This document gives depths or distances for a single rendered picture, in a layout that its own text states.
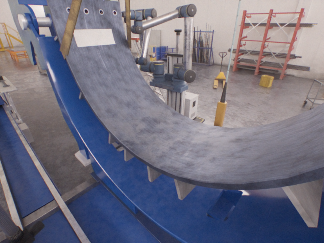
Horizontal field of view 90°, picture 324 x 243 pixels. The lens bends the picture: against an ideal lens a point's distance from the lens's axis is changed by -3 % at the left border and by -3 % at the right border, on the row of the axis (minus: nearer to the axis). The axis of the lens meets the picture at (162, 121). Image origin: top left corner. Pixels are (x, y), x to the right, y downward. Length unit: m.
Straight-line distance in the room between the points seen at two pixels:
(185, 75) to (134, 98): 1.17
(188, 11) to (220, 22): 9.95
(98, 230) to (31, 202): 0.80
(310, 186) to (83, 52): 1.78
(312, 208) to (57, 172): 3.31
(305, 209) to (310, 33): 10.76
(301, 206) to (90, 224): 1.66
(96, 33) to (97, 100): 0.68
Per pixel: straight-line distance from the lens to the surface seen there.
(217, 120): 1.87
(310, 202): 0.80
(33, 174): 2.64
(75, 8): 1.66
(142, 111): 1.58
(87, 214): 2.00
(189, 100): 3.45
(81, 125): 1.84
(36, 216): 2.12
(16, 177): 2.72
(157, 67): 3.14
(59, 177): 3.36
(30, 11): 2.14
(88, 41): 1.84
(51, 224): 2.08
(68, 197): 2.12
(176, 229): 1.25
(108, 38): 1.95
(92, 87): 1.63
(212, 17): 12.76
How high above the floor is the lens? 2.14
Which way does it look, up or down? 29 degrees down
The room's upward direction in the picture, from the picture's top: straight up
